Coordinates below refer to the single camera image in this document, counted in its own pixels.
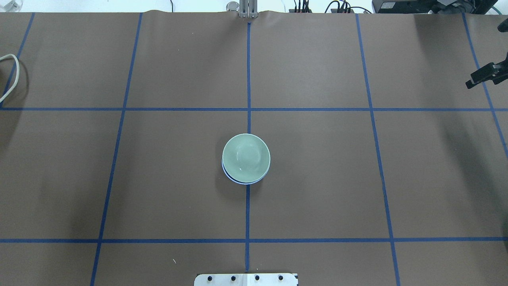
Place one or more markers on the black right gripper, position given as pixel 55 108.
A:
pixel 485 75

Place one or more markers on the green bowl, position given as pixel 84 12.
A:
pixel 246 157

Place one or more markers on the blue bowl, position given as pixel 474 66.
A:
pixel 239 182

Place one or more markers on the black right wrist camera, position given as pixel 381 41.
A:
pixel 503 26

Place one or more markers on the aluminium frame post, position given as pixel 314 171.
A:
pixel 248 9

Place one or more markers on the white camera stand column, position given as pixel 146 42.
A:
pixel 247 279

